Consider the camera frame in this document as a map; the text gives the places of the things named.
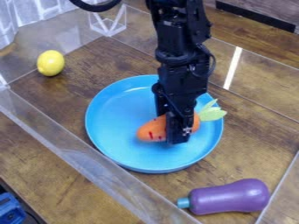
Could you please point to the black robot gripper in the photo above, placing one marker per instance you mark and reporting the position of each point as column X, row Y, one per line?
column 183, row 29

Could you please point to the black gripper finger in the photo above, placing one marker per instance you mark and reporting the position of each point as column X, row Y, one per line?
column 179, row 122

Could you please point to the orange toy carrot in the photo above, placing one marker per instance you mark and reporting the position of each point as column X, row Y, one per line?
column 152, row 131

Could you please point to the blue round plate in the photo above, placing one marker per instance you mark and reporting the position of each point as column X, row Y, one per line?
column 120, row 108

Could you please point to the yellow toy lemon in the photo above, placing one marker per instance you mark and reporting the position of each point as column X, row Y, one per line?
column 49, row 63

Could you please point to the purple toy eggplant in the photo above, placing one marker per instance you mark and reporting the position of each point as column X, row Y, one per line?
column 245, row 195

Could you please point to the blue object at corner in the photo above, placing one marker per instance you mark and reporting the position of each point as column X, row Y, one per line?
column 10, row 211

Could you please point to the clear acrylic corner bracket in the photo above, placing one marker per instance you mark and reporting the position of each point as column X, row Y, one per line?
column 108, row 26

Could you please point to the clear acrylic enclosure wall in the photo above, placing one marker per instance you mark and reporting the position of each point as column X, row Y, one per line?
column 53, row 167

